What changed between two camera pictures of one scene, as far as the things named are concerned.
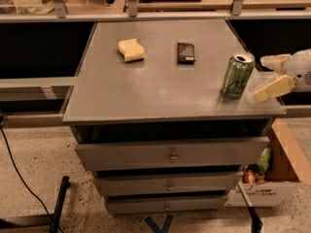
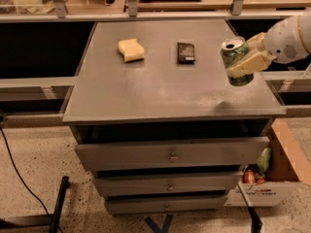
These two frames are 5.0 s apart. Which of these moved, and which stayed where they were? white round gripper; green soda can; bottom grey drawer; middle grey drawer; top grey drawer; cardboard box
Moved: white round gripper; green soda can
Stayed: bottom grey drawer; middle grey drawer; top grey drawer; cardboard box
